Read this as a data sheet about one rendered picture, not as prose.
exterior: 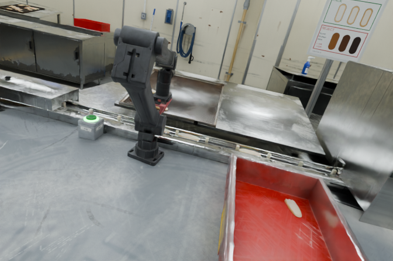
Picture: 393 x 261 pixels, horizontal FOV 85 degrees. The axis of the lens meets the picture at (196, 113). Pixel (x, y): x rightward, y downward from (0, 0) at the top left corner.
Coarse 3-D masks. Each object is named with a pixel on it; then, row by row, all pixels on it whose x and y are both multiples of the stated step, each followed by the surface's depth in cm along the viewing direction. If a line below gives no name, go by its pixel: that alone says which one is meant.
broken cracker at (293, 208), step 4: (284, 200) 75; (288, 200) 74; (292, 200) 74; (288, 204) 73; (292, 204) 73; (296, 204) 73; (292, 208) 71; (296, 208) 71; (292, 212) 70; (296, 212) 70; (300, 212) 70; (296, 216) 69; (300, 216) 69
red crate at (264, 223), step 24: (240, 192) 75; (264, 192) 77; (240, 216) 65; (264, 216) 67; (288, 216) 69; (312, 216) 71; (240, 240) 58; (264, 240) 59; (288, 240) 60; (312, 240) 62
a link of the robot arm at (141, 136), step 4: (140, 128) 78; (144, 128) 78; (148, 128) 78; (152, 128) 78; (140, 132) 78; (144, 132) 78; (148, 132) 79; (152, 132) 78; (140, 136) 78; (144, 136) 78; (148, 136) 78; (152, 136) 78; (148, 140) 79; (152, 140) 79
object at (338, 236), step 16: (240, 160) 77; (256, 160) 77; (240, 176) 79; (256, 176) 78; (272, 176) 77; (288, 176) 76; (304, 176) 75; (288, 192) 78; (304, 192) 77; (320, 192) 70; (224, 208) 58; (320, 208) 68; (336, 208) 61; (224, 224) 52; (320, 224) 66; (336, 224) 59; (224, 240) 47; (336, 240) 57; (352, 240) 52; (224, 256) 42; (336, 256) 55; (352, 256) 50
